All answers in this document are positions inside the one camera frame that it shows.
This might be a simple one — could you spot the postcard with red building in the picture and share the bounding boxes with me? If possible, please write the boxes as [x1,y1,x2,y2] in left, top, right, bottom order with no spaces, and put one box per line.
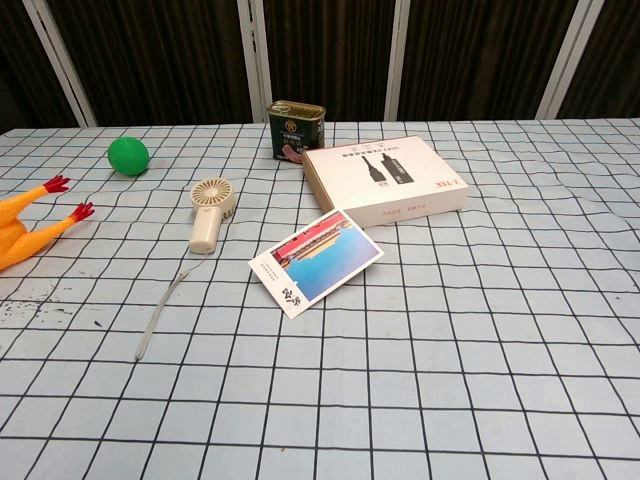
[247,209,386,320]

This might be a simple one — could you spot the dark slatted screen panel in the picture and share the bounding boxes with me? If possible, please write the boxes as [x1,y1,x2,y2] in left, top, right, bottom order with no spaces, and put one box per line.
[46,0,254,128]
[397,0,582,122]
[263,0,399,123]
[0,0,81,136]
[556,0,640,121]

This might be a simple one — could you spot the white black grid tablecloth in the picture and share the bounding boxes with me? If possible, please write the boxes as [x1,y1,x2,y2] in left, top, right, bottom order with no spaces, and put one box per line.
[0,118,640,480]

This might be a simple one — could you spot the green ball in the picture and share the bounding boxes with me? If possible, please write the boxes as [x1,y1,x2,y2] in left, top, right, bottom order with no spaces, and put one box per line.
[107,135,151,177]

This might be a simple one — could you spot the yellow rubber chicken toy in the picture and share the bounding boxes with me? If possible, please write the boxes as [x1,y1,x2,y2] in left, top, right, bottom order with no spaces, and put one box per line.
[0,174,97,274]

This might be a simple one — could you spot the dark green luncheon meat can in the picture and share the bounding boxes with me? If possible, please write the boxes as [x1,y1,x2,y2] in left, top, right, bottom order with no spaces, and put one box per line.
[267,99,328,165]

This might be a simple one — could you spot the white screen frame post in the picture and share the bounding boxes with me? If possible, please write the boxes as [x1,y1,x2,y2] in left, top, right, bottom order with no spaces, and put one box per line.
[236,0,274,124]
[384,0,413,122]
[536,0,594,121]
[21,0,98,128]

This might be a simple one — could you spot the white flat cardboard box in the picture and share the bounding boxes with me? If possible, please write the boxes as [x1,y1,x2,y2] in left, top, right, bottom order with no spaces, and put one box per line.
[301,134,471,229]

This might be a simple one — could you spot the white fan wrist strap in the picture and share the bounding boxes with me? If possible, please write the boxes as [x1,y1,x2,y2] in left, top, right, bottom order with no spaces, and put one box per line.
[133,249,209,362]

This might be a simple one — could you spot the beige handheld fan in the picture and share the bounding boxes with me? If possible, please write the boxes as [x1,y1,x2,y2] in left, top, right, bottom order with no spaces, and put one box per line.
[188,178,238,256]

